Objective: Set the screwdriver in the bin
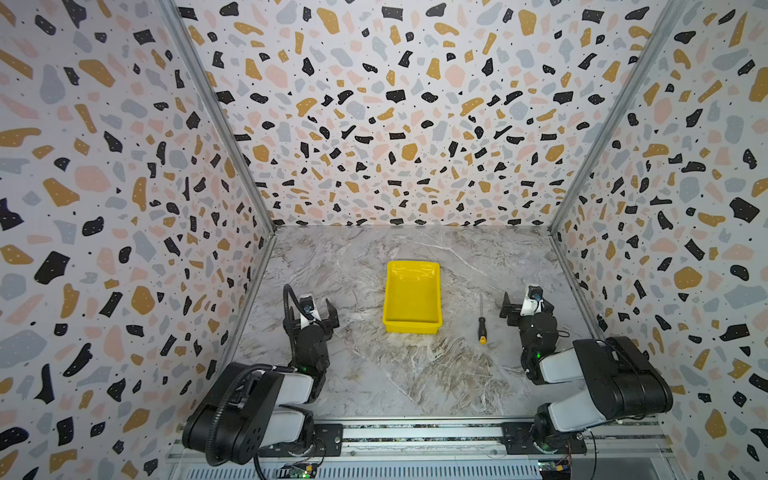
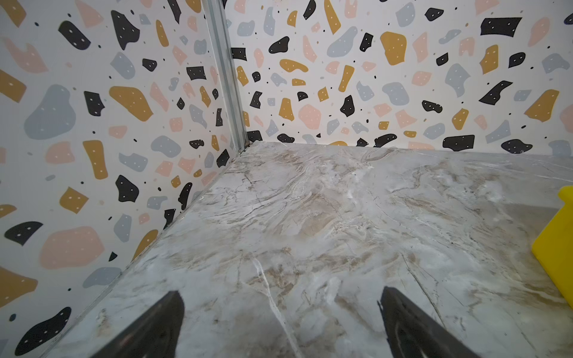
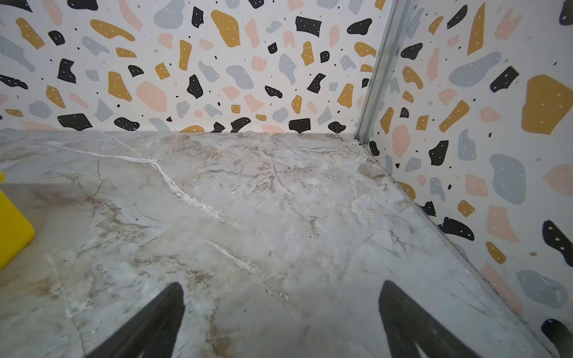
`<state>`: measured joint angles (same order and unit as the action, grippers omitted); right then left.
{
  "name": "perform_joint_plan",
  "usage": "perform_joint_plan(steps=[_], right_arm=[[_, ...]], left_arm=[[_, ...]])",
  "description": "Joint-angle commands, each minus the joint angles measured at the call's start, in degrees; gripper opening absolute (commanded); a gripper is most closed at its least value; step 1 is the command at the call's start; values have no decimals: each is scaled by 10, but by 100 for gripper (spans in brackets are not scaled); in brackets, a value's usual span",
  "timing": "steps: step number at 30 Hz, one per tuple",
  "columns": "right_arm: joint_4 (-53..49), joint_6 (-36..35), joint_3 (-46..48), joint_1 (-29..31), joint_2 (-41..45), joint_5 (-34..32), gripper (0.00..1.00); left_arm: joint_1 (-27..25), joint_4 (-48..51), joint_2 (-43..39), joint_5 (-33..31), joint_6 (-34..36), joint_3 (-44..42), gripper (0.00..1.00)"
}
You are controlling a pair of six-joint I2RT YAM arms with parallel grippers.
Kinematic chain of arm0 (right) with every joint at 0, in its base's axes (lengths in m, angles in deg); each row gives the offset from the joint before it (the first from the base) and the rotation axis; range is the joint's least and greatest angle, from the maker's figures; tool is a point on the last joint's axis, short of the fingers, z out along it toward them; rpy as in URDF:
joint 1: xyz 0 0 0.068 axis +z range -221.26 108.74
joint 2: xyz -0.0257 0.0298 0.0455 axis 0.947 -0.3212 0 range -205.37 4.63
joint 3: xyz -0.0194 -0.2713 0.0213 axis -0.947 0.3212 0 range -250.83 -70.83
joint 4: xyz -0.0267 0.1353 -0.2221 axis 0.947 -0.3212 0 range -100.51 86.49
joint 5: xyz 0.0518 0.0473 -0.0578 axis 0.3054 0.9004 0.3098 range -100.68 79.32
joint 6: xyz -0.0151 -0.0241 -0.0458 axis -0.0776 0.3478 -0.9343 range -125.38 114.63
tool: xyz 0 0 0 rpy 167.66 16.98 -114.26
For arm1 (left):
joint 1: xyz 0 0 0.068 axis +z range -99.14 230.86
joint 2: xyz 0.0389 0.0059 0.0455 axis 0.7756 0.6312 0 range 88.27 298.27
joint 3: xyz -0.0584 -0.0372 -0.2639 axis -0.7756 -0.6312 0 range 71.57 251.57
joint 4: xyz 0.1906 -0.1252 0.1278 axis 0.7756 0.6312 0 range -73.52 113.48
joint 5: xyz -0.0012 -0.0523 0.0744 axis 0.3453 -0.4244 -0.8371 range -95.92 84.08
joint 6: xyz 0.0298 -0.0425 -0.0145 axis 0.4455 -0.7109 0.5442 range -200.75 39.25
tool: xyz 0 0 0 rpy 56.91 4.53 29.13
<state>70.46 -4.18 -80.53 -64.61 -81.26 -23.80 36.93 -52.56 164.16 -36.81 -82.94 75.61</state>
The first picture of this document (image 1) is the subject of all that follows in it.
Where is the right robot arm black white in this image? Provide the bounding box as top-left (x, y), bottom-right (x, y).
top-left (500, 285), bottom-right (673, 453)

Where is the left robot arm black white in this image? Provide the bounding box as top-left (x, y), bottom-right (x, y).
top-left (182, 296), bottom-right (340, 466)

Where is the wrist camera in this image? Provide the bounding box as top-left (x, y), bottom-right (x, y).
top-left (520, 285), bottom-right (543, 316)
top-left (298, 295), bottom-right (316, 329)

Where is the screwdriver black yellow handle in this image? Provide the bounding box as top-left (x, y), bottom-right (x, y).
top-left (478, 297), bottom-right (487, 345)

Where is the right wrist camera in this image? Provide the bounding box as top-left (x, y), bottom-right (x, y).
top-left (520, 285), bottom-right (543, 316)

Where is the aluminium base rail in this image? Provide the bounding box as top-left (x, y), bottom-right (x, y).
top-left (158, 417), bottom-right (685, 479)

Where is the left electronics board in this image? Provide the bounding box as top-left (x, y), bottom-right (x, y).
top-left (276, 463), bottom-right (318, 479)

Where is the yellow plastic bin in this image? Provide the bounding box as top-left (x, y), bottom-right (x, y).
top-left (382, 260), bottom-right (443, 335)

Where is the electronics board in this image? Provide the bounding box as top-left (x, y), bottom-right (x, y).
top-left (538, 461), bottom-right (571, 480)
top-left (276, 463), bottom-right (318, 479)

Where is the right electronics board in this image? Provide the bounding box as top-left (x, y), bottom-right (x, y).
top-left (538, 461), bottom-right (571, 480)

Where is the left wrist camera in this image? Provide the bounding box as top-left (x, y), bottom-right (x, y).
top-left (298, 295), bottom-right (316, 329)

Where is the aluminium corner post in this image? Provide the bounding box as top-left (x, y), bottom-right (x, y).
top-left (157, 0), bottom-right (275, 238)
top-left (548, 0), bottom-right (685, 239)

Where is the left aluminium corner post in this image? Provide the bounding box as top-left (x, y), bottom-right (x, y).
top-left (157, 0), bottom-right (275, 238)

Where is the right aluminium corner post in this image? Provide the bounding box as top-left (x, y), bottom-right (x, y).
top-left (548, 0), bottom-right (685, 239)

